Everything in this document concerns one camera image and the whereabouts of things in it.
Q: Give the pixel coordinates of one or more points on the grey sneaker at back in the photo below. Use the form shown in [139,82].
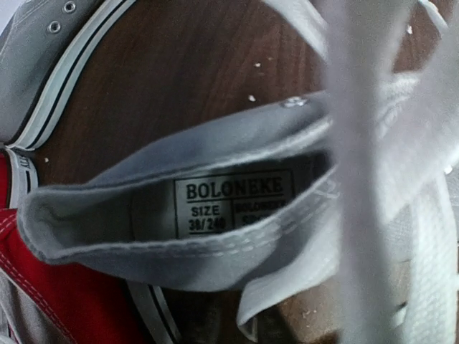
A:
[44,48]

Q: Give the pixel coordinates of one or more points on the red sneaker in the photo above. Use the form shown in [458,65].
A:
[41,303]
[18,177]

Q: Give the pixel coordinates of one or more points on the back red sneaker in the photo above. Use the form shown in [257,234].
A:
[18,177]

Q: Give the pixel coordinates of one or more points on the front red sneaker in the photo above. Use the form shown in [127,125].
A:
[41,303]

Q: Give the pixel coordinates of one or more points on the grey sneaker with laces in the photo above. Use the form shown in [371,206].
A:
[381,218]

